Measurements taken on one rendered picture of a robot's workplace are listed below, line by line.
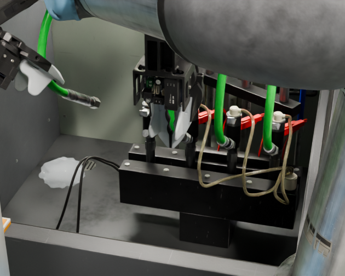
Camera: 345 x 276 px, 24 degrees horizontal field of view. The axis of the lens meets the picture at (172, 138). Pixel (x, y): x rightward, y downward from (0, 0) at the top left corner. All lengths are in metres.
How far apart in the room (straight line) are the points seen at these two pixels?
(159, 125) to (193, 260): 0.30
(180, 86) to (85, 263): 0.46
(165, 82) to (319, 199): 0.40
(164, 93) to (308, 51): 0.56
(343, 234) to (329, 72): 0.22
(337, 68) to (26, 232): 0.99
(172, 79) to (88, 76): 0.82
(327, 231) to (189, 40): 0.24
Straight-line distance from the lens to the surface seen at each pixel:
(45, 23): 1.33
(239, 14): 0.51
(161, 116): 1.14
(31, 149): 1.80
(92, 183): 1.76
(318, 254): 0.73
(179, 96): 1.06
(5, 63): 1.29
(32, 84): 1.32
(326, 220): 0.70
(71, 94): 1.42
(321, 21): 0.49
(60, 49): 1.84
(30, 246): 1.43
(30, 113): 1.76
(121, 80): 1.82
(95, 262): 1.39
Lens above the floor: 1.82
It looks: 31 degrees down
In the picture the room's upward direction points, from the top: straight up
